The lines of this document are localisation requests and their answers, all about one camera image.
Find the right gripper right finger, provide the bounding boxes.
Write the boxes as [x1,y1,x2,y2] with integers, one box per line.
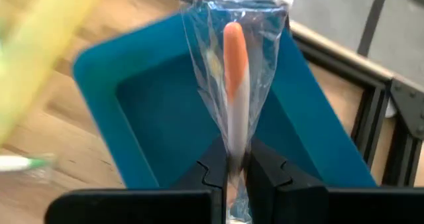
[246,139,424,224]

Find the orange toothbrush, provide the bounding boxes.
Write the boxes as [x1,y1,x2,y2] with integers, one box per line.
[158,0,294,224]

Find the yellow translucent plastic bin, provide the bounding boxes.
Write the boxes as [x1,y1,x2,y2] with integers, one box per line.
[0,0,107,145]

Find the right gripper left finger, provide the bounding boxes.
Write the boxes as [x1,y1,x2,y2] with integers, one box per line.
[44,136,229,224]

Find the blue plastic bin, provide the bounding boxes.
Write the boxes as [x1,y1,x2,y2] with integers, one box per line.
[72,8,378,190]

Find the green toothbrush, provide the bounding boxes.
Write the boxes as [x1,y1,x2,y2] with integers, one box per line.
[0,153,57,175]

